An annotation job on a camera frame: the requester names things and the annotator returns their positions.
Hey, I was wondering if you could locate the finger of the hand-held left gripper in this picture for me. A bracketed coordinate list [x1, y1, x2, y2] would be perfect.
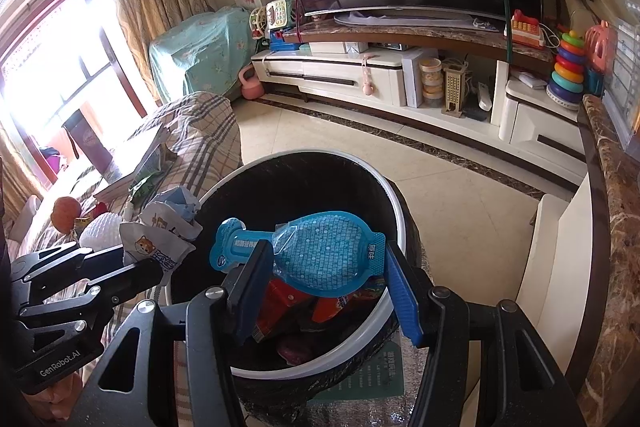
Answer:
[9, 243, 126, 303]
[17, 259, 166, 343]

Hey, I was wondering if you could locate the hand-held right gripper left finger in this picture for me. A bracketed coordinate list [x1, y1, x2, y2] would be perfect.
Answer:
[65, 239, 276, 427]

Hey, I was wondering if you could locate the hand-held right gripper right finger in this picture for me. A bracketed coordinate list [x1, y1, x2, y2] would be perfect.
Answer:
[384, 241, 588, 427]

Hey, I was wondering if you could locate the white cartoon print paper bag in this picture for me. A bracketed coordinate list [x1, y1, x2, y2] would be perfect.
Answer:
[120, 186, 203, 275]

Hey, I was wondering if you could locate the blue racket shaped packet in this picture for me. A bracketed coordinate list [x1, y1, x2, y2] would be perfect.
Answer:
[215, 209, 388, 298]

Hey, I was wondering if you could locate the white rimmed trash bin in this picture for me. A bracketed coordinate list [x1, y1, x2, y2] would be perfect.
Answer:
[165, 150, 426, 413]

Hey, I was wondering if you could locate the person's left hand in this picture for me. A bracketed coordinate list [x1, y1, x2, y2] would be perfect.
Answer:
[22, 369, 83, 427]

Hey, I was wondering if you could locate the orange fruit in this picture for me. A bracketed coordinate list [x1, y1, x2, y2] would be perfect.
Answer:
[50, 196, 82, 233]

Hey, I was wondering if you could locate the white foam fruit net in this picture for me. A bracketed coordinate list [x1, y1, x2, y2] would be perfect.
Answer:
[79, 213, 126, 250]

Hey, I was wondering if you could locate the orange red snack packet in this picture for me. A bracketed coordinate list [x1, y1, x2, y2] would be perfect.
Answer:
[310, 284, 386, 325]

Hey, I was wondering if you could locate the green leaflet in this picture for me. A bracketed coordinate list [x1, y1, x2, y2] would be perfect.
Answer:
[307, 337, 406, 403]

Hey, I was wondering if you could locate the white book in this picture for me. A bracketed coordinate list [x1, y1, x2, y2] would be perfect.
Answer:
[94, 122, 171, 202]

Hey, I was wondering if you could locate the dark chair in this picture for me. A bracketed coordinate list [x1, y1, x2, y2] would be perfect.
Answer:
[62, 107, 113, 180]

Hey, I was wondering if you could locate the plaid covered sofa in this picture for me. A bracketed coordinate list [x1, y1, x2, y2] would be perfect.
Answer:
[10, 92, 246, 427]

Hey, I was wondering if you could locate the pink kettlebell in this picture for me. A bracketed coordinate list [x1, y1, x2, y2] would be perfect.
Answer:
[239, 66, 265, 100]

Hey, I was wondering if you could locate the wooden lattice tower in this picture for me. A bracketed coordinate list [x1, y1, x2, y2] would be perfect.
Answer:
[441, 62, 468, 115]

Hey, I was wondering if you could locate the white carton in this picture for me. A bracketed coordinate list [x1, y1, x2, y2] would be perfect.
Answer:
[401, 47, 440, 108]

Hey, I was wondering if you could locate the stack of round containers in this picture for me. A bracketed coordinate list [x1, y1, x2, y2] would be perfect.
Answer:
[419, 57, 445, 108]

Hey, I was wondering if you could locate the brown marble counter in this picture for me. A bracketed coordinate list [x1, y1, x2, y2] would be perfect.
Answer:
[565, 94, 640, 427]

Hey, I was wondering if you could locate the white television cabinet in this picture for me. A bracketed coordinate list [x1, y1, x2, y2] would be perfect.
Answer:
[250, 19, 591, 180]

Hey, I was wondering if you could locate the teal floral cover cloth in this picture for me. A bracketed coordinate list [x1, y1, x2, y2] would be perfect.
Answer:
[149, 7, 258, 104]

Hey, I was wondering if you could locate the blue toy car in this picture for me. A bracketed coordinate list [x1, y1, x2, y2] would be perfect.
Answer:
[270, 32, 311, 52]

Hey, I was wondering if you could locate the small white box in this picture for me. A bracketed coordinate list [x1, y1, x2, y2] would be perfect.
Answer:
[511, 71, 548, 90]

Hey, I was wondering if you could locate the cream toy phone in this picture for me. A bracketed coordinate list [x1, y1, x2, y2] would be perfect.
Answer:
[265, 0, 296, 30]

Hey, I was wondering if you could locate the red toy telephone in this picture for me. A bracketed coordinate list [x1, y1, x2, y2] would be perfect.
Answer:
[510, 9, 547, 50]

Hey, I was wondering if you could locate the clear plastic box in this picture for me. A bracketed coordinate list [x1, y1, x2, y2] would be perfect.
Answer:
[602, 0, 640, 148]

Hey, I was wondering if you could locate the pink plastic toy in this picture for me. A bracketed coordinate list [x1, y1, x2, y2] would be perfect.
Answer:
[584, 21, 617, 75]

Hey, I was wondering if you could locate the beige appliance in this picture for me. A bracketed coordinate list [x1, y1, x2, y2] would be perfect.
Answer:
[555, 0, 618, 38]

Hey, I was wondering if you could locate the pink hanging strap toy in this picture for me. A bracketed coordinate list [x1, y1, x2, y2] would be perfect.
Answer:
[360, 54, 376, 96]

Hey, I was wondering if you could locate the rainbow stacking ring toy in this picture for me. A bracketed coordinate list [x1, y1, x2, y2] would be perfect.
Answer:
[546, 31, 587, 110]

